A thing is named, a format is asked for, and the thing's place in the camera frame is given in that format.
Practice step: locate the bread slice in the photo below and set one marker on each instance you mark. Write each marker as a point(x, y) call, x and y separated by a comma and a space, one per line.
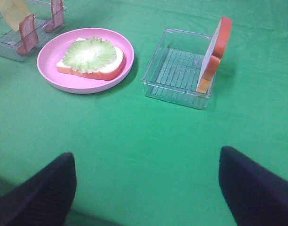
point(214, 54)
point(106, 73)

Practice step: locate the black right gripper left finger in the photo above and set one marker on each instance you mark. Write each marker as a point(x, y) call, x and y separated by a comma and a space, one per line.
point(45, 199)

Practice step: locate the clear left ingredient tray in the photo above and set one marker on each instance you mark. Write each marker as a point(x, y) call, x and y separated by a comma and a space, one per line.
point(10, 40)

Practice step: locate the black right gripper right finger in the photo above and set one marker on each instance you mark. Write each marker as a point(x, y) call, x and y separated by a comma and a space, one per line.
point(254, 195)

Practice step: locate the yellow cheese slice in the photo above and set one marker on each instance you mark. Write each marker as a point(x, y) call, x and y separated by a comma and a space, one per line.
point(14, 11)

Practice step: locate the green lettuce leaf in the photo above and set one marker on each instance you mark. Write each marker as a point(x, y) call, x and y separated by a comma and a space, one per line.
point(88, 55)

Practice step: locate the pink round plate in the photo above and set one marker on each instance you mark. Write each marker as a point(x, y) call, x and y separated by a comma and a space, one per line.
point(55, 49)

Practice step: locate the clear right bread tray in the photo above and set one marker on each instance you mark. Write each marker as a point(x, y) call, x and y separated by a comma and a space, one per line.
point(173, 72)

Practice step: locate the bacon strip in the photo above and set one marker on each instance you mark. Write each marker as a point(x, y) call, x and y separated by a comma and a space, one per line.
point(28, 34)
point(57, 11)

